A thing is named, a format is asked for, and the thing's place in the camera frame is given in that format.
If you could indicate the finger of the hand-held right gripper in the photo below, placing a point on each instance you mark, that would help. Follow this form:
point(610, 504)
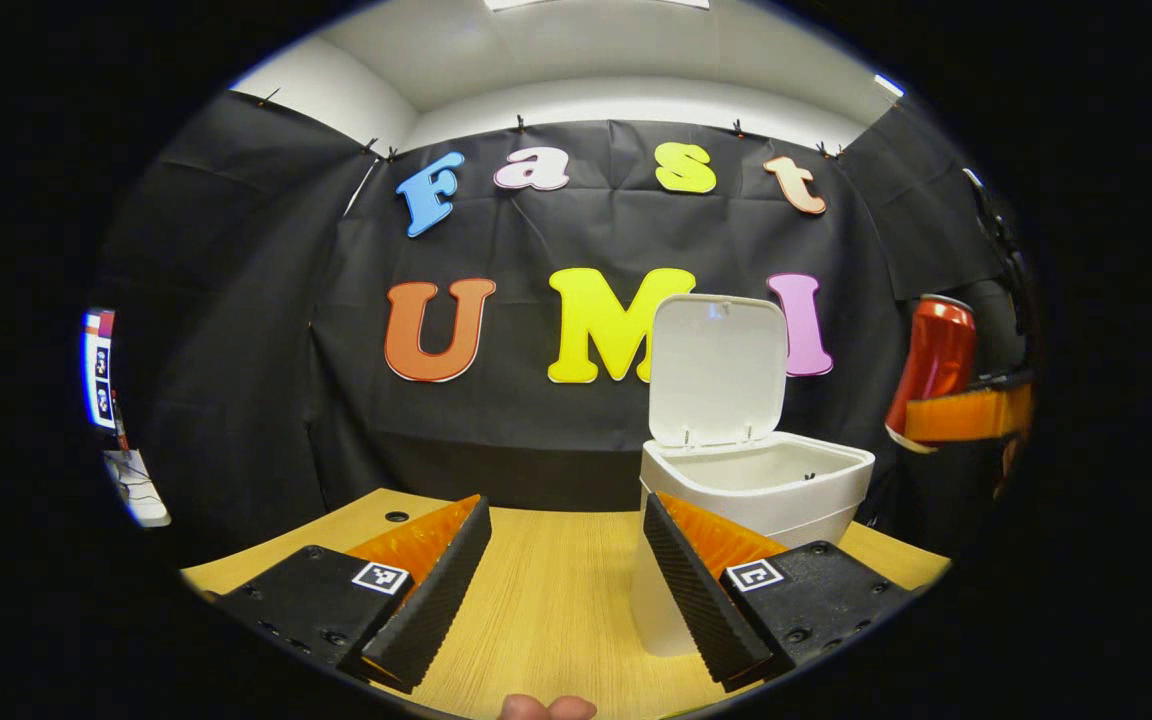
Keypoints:
point(966, 415)

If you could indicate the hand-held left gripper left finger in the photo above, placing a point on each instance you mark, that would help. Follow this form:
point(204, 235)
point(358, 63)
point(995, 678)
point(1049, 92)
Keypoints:
point(434, 598)

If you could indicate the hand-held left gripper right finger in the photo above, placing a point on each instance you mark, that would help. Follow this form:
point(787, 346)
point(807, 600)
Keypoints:
point(698, 600)

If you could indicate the red pop can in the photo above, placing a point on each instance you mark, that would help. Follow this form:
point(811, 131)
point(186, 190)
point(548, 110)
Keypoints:
point(936, 350)

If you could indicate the white desktop garbage bin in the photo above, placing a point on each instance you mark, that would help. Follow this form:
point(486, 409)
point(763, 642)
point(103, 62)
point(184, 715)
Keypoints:
point(726, 380)

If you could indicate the wooden desktop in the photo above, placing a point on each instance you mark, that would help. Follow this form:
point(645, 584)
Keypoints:
point(546, 600)

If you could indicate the white side table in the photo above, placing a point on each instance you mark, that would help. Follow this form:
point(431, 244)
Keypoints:
point(146, 500)

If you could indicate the black backdrop cloth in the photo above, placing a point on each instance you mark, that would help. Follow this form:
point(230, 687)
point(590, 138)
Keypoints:
point(236, 350)

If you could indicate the small ceiling light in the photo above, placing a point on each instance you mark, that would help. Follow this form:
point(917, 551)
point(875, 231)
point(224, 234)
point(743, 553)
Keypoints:
point(889, 85)

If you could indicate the computer monitor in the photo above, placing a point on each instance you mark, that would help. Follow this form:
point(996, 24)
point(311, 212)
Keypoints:
point(99, 370)

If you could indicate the long ceiling light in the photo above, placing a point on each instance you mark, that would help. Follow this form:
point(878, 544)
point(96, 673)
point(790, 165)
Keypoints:
point(596, 4)

